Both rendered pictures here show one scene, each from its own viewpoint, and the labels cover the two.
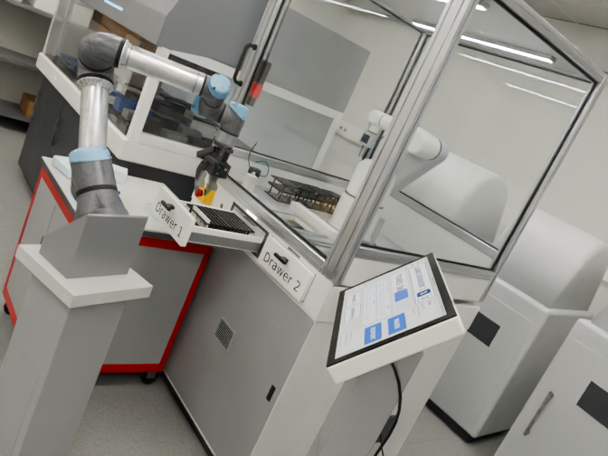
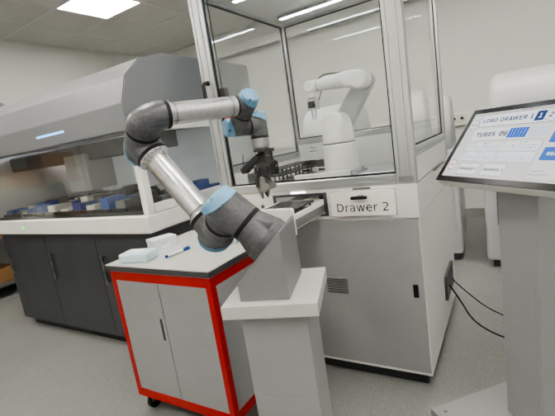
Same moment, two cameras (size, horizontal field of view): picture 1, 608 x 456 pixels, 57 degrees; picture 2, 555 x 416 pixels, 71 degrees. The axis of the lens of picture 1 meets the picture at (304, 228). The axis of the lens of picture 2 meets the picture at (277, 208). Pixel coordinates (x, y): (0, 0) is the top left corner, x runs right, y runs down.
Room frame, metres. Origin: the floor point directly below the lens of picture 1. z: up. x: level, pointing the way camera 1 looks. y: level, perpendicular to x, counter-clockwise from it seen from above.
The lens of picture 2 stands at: (0.41, 0.79, 1.21)
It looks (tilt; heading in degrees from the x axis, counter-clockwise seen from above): 10 degrees down; 345
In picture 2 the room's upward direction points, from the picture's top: 9 degrees counter-clockwise
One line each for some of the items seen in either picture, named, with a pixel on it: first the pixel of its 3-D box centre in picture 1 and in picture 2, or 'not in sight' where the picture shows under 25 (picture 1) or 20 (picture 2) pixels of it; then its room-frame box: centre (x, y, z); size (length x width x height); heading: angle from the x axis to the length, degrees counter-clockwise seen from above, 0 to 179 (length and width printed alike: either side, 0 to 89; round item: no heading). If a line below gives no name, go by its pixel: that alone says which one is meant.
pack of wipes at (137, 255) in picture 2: (71, 167); (139, 255); (2.22, 0.99, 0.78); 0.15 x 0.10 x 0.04; 57
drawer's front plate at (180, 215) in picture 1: (172, 215); (263, 223); (1.93, 0.45, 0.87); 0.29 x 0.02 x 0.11; 43
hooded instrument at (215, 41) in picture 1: (164, 117); (126, 202); (3.66, 1.14, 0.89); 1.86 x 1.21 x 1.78; 43
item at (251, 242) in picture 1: (219, 226); (288, 213); (2.08, 0.30, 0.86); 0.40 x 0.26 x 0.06; 133
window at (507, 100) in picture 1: (487, 156); (421, 50); (2.10, -0.50, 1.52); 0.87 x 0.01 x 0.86; 133
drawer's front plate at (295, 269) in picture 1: (284, 267); (362, 203); (1.92, 0.00, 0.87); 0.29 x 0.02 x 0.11; 43
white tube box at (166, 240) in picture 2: (111, 172); (162, 241); (2.39, 0.88, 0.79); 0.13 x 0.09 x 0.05; 113
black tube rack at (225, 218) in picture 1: (218, 224); (286, 212); (2.07, 0.31, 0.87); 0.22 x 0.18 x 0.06; 133
